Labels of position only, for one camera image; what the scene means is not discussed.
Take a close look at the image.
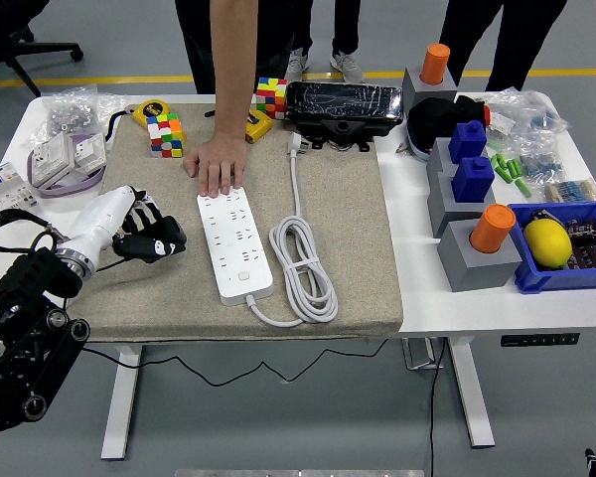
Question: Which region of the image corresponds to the person's left hand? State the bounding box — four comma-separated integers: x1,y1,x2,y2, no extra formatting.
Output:
182,132,249,199

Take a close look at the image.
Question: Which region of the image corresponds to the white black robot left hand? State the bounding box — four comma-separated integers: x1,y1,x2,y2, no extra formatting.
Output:
68,185,189,265

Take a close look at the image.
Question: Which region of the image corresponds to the black power adapter plug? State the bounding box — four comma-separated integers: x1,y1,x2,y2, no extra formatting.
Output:
146,214,188,247

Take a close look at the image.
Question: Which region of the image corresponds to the white power strip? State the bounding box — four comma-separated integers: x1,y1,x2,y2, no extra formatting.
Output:
197,186,275,307

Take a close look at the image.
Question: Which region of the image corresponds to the thin black adapter cord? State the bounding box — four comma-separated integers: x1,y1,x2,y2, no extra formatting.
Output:
81,260,391,390

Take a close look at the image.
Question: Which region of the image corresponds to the purple tray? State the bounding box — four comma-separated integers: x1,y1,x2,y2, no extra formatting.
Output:
27,132,106,199

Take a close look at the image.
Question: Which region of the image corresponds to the square yellow tape measure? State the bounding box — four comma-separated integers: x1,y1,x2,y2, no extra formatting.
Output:
243,108,274,144

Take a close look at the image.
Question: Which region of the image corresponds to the colourful puzzle cube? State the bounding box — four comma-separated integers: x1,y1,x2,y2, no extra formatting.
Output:
146,111,187,159
254,77,289,121

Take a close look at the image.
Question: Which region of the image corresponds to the small white socket panel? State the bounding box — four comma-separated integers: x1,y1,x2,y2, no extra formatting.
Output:
73,132,106,174

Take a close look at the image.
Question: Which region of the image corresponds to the large white socket panel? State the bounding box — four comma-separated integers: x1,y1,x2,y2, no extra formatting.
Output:
32,132,75,188

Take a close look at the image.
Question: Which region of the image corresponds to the round yellow tape measure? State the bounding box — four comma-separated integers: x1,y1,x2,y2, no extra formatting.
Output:
102,98,173,150

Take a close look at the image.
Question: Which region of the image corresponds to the white circuit breaker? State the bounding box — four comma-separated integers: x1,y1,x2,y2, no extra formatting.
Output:
0,162,42,210

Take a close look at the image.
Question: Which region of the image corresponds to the clear bag of screws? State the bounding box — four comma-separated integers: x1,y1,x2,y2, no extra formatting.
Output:
22,83,100,150

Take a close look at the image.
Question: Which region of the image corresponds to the person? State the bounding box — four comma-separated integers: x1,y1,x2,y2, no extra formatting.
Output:
174,0,299,95
439,0,570,93
290,0,367,84

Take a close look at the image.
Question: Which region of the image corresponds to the small clear plastic bag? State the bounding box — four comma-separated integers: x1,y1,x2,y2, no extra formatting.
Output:
96,91,130,123

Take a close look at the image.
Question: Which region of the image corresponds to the black plastic-wrapped device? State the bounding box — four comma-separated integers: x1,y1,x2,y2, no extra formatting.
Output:
283,81,405,153

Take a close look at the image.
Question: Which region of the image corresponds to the black table control panel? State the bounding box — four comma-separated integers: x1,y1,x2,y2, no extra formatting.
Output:
500,332,581,348

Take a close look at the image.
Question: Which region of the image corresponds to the white table leg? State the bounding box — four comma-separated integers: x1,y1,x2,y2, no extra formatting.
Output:
100,345,145,461
446,337,497,449

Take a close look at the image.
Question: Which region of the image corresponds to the grey-brown fabric mat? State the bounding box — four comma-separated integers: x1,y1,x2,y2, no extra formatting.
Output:
65,102,404,344

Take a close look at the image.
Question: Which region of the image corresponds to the black office chair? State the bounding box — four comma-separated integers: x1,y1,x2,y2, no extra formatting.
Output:
0,0,84,98

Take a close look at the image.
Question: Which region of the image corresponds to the blue plastic bin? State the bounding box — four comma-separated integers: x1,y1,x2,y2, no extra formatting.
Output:
507,200,596,295

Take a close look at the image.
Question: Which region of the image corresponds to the white blue-rimmed object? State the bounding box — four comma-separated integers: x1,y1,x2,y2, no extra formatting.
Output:
407,131,434,163

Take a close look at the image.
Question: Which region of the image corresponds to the grey block with hole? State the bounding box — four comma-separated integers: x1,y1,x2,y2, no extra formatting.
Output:
436,218,523,293
400,67,459,110
426,171,498,239
425,137,458,185

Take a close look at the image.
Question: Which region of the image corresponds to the black cloth bundle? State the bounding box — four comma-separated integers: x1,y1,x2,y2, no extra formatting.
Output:
406,93,493,150

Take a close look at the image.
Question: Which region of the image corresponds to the dark brown capacitor pile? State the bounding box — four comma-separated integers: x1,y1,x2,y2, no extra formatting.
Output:
565,218,596,270

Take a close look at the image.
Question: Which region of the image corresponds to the yellow lemon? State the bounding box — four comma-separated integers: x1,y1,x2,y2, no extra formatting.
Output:
522,218,574,270

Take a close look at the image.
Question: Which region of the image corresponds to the orange cylinder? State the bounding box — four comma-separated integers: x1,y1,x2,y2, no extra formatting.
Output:
421,43,452,85
469,203,517,254

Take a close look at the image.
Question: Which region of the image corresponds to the blue square peg block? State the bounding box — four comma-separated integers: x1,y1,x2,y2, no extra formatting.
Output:
451,156,496,204
448,119,488,165

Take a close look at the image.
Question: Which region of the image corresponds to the clear bag of resistors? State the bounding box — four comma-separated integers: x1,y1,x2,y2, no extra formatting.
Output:
543,177,596,204

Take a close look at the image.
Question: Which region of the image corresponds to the clear bag of blue parts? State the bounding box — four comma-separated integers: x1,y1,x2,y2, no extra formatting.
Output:
514,133,566,181
484,86,573,150

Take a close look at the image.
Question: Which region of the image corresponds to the white power strip cable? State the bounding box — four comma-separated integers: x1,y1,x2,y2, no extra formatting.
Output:
246,131,340,329

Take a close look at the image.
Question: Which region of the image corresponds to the black hanging cable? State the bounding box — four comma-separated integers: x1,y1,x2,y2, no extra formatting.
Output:
428,337,449,477

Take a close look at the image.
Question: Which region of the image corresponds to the grey under-table bracket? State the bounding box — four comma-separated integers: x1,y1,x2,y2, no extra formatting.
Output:
401,337,446,372

